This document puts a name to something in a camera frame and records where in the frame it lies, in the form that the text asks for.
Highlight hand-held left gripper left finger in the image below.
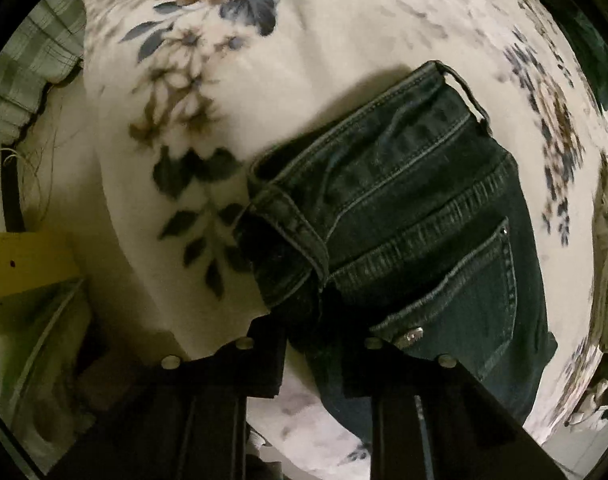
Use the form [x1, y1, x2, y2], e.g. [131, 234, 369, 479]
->
[48, 314, 289, 480]

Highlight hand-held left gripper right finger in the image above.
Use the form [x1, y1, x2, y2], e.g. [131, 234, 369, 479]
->
[320, 294, 570, 480]

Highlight dark blue denim pants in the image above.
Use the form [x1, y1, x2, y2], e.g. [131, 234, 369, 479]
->
[236, 60, 559, 445]

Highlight yellow box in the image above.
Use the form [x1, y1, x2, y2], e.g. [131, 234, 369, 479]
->
[0, 231, 84, 338]

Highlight white floral blanket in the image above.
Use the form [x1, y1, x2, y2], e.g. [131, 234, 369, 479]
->
[82, 0, 608, 480]

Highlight green plaid cloth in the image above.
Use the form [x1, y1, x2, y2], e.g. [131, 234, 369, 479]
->
[0, 0, 87, 153]

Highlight dark green cloth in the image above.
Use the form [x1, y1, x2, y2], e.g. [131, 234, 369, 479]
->
[566, 7, 608, 111]

